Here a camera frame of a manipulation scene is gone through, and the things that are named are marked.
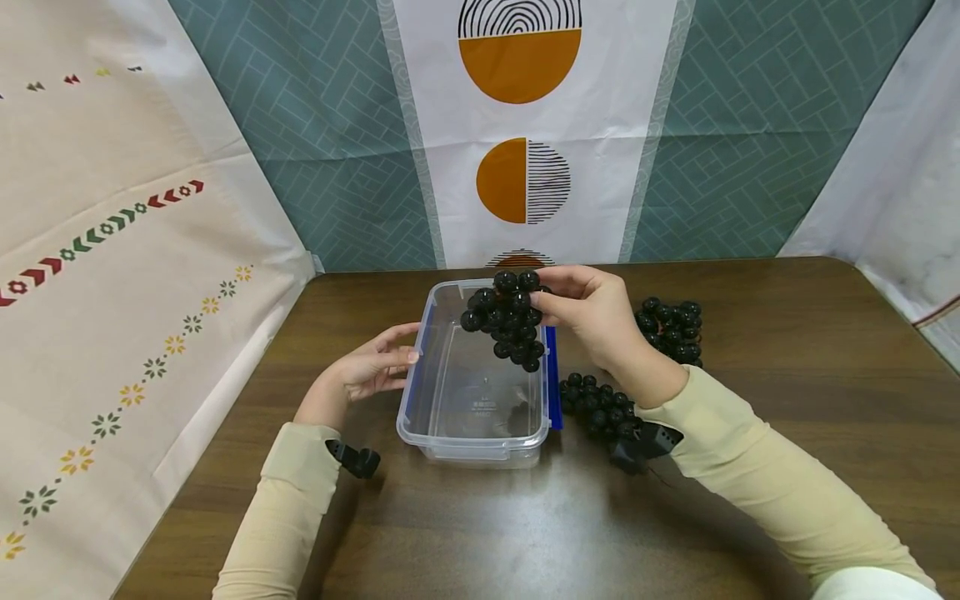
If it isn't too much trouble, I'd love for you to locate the person's right hand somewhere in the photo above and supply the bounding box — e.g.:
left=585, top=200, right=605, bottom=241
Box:
left=529, top=265, right=655, bottom=393

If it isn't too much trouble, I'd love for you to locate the person's left hand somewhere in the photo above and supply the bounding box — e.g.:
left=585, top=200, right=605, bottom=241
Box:
left=313, top=323, right=422, bottom=408

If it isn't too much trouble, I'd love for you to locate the clear plastic container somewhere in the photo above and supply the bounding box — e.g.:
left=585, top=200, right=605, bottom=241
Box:
left=396, top=279, right=553, bottom=470

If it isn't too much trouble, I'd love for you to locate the black grape bunch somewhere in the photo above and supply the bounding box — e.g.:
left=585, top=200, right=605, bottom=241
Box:
left=633, top=297, right=705, bottom=369
left=459, top=269, right=553, bottom=373
left=558, top=372, right=646, bottom=448

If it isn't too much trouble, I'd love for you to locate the person's right forearm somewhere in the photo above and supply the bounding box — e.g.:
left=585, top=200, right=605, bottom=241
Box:
left=610, top=355, right=940, bottom=600

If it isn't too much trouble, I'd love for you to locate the person's left forearm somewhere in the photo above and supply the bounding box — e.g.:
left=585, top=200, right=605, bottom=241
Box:
left=212, top=382, right=353, bottom=600

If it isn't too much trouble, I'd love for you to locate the black wrist band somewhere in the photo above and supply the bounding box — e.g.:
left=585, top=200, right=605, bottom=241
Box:
left=324, top=439, right=383, bottom=480
left=607, top=421, right=685, bottom=477

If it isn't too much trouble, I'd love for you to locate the blue container lid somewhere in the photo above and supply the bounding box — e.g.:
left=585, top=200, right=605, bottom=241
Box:
left=545, top=326, right=564, bottom=432

